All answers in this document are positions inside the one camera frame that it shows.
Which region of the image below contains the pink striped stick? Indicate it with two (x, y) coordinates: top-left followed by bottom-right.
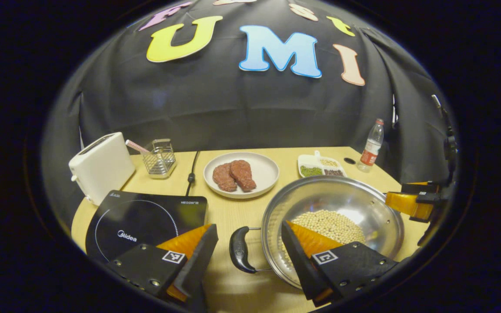
(125, 139), (152, 156)

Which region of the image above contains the black induction cooktop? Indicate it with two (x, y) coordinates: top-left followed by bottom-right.
(85, 190), (208, 263)

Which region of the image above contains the metal wire utensil holder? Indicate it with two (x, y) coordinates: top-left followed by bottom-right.
(142, 139), (177, 180)

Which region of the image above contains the steel pot with black handle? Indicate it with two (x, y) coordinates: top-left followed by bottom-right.
(229, 175), (405, 291)

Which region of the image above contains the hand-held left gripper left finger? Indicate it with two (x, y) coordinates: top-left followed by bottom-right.
(106, 223), (219, 305)

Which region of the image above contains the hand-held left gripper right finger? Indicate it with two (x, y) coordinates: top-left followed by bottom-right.
(280, 220), (399, 307)

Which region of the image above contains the pile of soybeans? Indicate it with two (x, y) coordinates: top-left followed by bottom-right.
(279, 210), (366, 270)

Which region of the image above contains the white divided dish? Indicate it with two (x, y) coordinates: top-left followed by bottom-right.
(297, 150), (347, 179)

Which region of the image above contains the black power cable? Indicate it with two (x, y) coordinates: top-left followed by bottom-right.
(185, 150), (201, 197)

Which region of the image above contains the black backdrop cloth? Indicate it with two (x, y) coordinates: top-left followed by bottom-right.
(42, 0), (458, 235)

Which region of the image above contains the clear plastic water bottle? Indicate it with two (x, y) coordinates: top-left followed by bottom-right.
(357, 119), (384, 173)

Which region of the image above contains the red meat piece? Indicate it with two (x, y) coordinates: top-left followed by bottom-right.
(230, 160), (257, 192)
(212, 163), (238, 192)

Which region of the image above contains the white round plate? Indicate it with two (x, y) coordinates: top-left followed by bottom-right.
(203, 152), (280, 200)

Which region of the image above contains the white toaster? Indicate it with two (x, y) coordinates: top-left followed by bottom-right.
(68, 132), (136, 206)

